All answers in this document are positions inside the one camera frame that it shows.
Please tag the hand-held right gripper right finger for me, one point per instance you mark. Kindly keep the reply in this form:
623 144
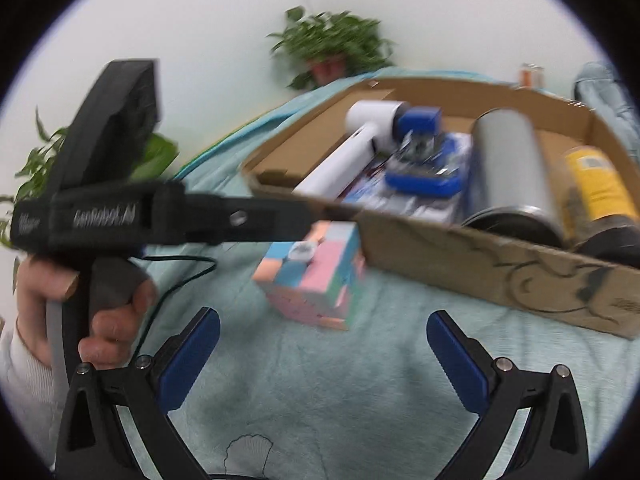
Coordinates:
457 360

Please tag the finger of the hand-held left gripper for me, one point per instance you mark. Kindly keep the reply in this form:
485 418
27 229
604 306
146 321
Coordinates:
250 217

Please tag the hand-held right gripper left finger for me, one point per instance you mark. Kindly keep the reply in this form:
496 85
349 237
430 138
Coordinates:
192 360

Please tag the pastel puzzle cube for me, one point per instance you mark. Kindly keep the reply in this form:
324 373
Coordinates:
310 280

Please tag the white plastic bottle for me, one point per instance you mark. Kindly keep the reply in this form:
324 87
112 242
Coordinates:
335 170

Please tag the brown cardboard box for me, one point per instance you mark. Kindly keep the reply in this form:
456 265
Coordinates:
475 260

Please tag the colourful cartoon board game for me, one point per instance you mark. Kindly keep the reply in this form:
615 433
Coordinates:
370 195

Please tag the blue stapler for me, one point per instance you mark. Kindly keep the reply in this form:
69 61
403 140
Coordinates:
420 180

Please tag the silver metal can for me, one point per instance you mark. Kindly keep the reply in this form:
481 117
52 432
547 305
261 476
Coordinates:
510 170

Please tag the yellow label jar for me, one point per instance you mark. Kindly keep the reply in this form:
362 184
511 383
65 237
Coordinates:
595 190

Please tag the person's left forearm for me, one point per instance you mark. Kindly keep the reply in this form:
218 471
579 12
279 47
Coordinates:
25 390

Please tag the person's left hand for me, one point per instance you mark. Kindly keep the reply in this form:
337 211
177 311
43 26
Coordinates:
115 325

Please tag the large leafy green plant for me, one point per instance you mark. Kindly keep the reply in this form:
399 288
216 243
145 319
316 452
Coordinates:
30 170

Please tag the small potted green plant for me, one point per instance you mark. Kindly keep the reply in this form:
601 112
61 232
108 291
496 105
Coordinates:
335 40

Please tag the orange drink can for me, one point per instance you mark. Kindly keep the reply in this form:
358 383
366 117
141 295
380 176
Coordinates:
530 75

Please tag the light blue puffy jacket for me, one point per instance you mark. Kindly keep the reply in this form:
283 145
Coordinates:
605 95

